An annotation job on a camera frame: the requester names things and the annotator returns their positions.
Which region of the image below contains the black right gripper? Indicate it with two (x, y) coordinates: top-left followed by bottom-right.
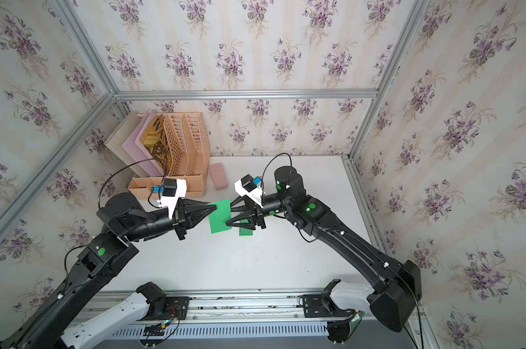
(224, 195), (294, 234)

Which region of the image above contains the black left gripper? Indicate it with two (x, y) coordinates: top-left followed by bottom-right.
(120, 199), (214, 244)

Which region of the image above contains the green square paper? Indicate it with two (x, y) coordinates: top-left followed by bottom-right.
(239, 220), (254, 236)
(208, 199), (232, 234)

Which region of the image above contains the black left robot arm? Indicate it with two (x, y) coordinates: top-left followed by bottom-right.
(0, 180), (217, 348)

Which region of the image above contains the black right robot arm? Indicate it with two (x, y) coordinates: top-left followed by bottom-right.
(225, 156), (426, 332)

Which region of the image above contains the peach plastic file organizer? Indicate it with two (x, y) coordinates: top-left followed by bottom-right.
(128, 112), (212, 200)

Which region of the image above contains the yellow black patterned book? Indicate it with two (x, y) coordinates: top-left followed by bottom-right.
(140, 114), (173, 176)

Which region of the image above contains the pink folder board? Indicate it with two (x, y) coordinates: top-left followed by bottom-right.
(120, 111), (162, 177)

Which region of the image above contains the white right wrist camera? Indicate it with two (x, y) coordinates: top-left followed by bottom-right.
(235, 174), (264, 207)

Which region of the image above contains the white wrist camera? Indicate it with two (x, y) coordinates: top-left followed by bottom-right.
(152, 177), (187, 218)
(235, 174), (264, 207)

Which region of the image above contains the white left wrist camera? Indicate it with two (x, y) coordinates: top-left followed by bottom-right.
(152, 177), (187, 218)

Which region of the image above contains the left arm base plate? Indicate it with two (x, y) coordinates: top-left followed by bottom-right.
(141, 297), (191, 321)

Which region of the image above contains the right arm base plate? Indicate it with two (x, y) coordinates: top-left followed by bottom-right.
(299, 294), (356, 318)

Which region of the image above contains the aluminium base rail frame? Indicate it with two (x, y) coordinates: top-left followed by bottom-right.
(70, 287), (440, 349)

